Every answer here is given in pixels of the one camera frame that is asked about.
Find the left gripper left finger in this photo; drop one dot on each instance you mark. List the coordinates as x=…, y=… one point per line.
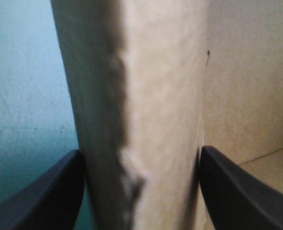
x=43, y=198

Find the brown cardboard box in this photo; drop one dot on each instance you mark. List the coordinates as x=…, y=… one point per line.
x=170, y=95

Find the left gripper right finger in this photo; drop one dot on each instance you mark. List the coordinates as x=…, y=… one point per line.
x=239, y=198

